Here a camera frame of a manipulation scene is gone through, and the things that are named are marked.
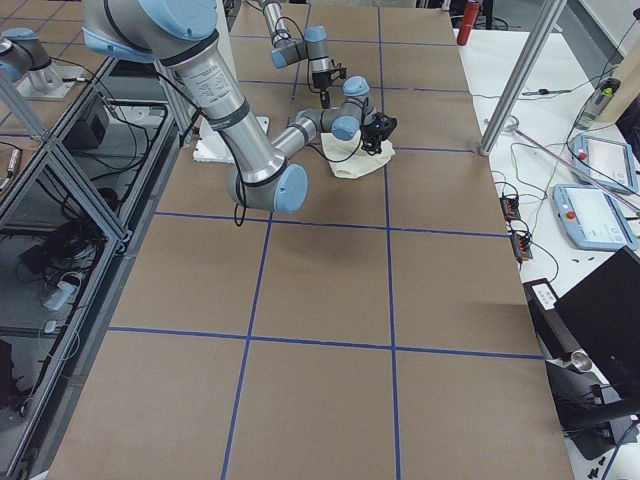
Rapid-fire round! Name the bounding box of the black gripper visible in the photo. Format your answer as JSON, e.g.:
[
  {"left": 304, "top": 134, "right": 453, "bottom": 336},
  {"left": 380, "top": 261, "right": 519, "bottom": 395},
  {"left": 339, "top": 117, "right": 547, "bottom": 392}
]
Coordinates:
[
  {"left": 361, "top": 121, "right": 382, "bottom": 155},
  {"left": 311, "top": 71, "right": 333, "bottom": 108}
]

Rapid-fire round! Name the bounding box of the cream long-sleeve cat shirt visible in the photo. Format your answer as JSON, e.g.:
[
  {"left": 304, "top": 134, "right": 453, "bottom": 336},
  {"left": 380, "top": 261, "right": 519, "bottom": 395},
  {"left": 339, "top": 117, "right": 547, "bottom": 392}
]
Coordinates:
[{"left": 321, "top": 133, "right": 395, "bottom": 179}]

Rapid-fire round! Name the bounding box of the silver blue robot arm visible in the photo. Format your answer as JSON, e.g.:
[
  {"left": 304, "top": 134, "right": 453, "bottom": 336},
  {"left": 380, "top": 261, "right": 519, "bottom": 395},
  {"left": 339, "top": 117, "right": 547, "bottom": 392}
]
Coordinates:
[
  {"left": 83, "top": 1, "right": 397, "bottom": 213},
  {"left": 257, "top": 1, "right": 346, "bottom": 108}
]

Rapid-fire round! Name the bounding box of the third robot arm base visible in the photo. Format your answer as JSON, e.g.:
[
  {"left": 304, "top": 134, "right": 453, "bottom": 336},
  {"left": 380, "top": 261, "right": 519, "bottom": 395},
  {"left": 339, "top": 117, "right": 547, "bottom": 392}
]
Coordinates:
[{"left": 1, "top": 27, "right": 78, "bottom": 101}]

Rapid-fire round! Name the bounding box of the metal reacher grabber stick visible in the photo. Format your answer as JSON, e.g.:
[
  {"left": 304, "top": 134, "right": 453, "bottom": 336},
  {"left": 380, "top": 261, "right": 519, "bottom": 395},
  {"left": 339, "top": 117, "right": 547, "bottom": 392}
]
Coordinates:
[{"left": 499, "top": 115, "right": 640, "bottom": 219}]

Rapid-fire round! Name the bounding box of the upper orange electronics board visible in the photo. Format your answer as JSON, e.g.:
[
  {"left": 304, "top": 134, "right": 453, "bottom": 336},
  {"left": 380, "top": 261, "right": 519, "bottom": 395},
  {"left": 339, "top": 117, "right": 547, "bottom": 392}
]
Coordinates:
[{"left": 499, "top": 194, "right": 521, "bottom": 221}]

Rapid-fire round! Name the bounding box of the orange electronics board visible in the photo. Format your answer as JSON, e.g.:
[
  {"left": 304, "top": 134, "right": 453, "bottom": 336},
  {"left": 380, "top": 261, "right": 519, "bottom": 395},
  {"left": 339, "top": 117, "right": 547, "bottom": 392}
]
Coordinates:
[
  {"left": 499, "top": 194, "right": 521, "bottom": 221},
  {"left": 510, "top": 230, "right": 533, "bottom": 264}
]

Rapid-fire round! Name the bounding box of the lower orange electronics board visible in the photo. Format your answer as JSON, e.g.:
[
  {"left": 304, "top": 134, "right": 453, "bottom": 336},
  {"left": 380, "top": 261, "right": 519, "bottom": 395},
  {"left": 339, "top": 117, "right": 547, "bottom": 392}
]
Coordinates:
[{"left": 510, "top": 230, "right": 533, "bottom": 264}]

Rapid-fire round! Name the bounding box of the red cylinder bottle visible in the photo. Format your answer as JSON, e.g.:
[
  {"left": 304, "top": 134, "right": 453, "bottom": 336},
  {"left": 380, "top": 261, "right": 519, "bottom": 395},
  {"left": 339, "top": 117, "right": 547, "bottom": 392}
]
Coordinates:
[{"left": 456, "top": 0, "right": 480, "bottom": 46}]

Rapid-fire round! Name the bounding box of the near blue teach pendant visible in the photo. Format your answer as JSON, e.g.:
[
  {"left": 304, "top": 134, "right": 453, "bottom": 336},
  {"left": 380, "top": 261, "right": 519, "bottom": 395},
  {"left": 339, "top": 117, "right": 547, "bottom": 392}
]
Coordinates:
[{"left": 552, "top": 184, "right": 639, "bottom": 251}]

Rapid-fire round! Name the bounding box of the blue teach pendant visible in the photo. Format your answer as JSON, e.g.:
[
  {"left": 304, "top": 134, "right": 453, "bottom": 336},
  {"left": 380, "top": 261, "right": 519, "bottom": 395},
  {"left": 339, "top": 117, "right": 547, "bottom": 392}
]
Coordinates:
[
  {"left": 569, "top": 134, "right": 639, "bottom": 195},
  {"left": 552, "top": 184, "right": 639, "bottom": 251}
]

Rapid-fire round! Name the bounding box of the far blue teach pendant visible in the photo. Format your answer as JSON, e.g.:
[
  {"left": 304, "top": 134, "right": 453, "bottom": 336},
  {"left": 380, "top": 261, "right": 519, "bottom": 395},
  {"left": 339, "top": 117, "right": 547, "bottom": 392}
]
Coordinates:
[{"left": 569, "top": 134, "right": 639, "bottom": 195}]

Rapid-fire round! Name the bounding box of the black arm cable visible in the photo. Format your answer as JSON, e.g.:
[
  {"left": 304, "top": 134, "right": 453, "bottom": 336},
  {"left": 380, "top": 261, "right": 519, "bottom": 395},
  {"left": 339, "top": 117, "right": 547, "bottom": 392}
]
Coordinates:
[
  {"left": 269, "top": 14, "right": 321, "bottom": 94},
  {"left": 154, "top": 69, "right": 366, "bottom": 227}
]

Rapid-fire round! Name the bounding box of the aluminium frame post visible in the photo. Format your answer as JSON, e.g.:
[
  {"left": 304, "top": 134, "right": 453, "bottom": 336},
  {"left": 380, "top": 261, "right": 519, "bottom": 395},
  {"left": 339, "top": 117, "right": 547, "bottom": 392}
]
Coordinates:
[{"left": 479, "top": 0, "right": 567, "bottom": 156}]

